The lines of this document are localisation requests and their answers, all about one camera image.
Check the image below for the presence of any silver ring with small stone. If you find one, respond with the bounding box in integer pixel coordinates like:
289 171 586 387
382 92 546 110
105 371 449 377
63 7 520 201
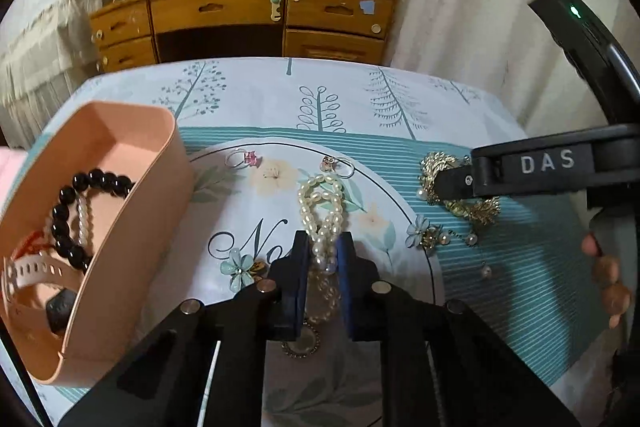
322 155 357 179

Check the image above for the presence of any black watch body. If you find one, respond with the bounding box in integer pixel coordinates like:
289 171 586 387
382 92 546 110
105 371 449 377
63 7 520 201
45 289 79 334

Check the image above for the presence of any silver ring with pink stone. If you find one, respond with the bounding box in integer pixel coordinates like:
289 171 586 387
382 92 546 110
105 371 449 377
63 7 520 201
224 148 262 170

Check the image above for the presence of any blue flower dangle earring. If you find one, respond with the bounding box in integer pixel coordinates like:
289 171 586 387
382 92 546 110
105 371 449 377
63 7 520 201
405 214 494 281

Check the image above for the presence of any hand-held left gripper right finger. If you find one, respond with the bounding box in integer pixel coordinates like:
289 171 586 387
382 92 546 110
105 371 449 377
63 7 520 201
337 231 582 427

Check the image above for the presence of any wooden desk with drawers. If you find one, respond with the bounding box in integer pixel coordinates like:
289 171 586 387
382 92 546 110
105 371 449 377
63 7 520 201
88 0 401 76

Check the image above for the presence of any small white pearl bracelet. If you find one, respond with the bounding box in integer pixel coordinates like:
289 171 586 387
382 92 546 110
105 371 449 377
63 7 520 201
74 201 97 254

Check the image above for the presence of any round rhinestone pendant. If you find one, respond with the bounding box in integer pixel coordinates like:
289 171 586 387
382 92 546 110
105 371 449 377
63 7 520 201
280 322 321 361

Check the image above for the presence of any red string bracelet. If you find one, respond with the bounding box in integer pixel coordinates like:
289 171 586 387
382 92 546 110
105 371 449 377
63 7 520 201
12 229 52 259

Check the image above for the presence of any tree print tablecloth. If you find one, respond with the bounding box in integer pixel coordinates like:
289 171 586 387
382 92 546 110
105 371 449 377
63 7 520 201
0 56 627 427

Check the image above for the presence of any pink cloth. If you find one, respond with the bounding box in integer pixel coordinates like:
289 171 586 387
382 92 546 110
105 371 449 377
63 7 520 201
0 146 29 208

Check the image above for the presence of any green flower hair clip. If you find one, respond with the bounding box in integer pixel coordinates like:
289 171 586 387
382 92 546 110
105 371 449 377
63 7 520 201
219 249 269 291

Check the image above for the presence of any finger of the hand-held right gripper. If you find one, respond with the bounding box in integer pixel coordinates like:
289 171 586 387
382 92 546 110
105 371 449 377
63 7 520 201
433 162 482 202

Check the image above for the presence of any gold wreath brooch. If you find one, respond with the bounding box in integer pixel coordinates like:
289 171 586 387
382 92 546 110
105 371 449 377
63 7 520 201
417 151 501 226

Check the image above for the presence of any pink plastic box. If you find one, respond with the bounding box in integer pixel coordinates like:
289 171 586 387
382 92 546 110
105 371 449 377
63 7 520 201
0 101 195 386

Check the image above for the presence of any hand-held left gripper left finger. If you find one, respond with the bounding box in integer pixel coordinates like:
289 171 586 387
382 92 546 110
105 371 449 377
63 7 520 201
59 231 312 427

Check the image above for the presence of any person's right hand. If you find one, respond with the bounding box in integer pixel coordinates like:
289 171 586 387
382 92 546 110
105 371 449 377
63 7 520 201
581 231 633 331

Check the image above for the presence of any black bead bracelet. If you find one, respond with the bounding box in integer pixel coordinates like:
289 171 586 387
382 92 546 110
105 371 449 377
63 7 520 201
50 169 136 271

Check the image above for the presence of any white watch strap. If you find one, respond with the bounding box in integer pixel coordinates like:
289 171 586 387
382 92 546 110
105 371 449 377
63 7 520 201
2 251 57 314

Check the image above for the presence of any large white pearl bracelet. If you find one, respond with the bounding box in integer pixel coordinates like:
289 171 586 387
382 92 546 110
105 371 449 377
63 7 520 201
298 172 347 324

